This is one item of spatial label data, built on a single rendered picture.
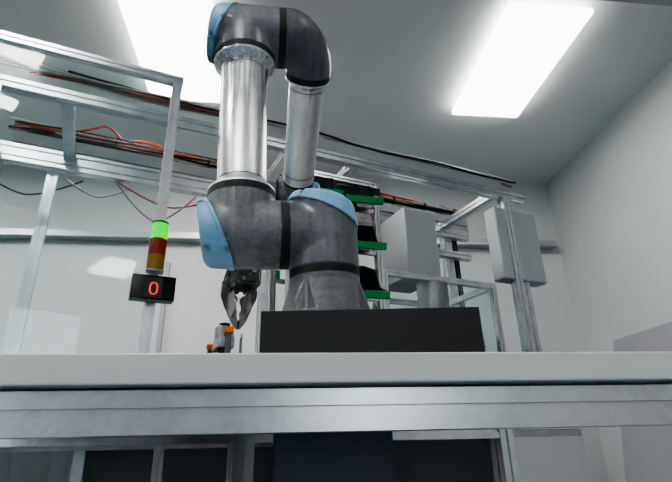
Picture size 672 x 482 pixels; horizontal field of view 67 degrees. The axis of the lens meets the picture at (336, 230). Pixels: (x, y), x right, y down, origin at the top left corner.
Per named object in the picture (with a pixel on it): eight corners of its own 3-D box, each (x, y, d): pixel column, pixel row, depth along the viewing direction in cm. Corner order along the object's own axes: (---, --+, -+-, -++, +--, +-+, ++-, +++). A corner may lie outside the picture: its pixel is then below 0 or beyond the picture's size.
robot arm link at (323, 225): (367, 261, 79) (362, 183, 84) (281, 261, 77) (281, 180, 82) (352, 280, 91) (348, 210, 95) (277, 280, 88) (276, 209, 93)
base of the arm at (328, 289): (388, 323, 76) (383, 260, 80) (290, 322, 72) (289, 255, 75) (355, 338, 90) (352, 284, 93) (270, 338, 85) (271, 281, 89)
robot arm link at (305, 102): (338, 4, 104) (315, 195, 135) (285, -1, 102) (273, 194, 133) (346, 23, 95) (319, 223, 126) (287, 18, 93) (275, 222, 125)
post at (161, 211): (146, 378, 138) (182, 84, 178) (134, 377, 137) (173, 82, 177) (145, 379, 141) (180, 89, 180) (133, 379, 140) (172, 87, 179)
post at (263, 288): (265, 429, 237) (273, 170, 292) (255, 429, 235) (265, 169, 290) (262, 430, 241) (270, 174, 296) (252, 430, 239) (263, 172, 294)
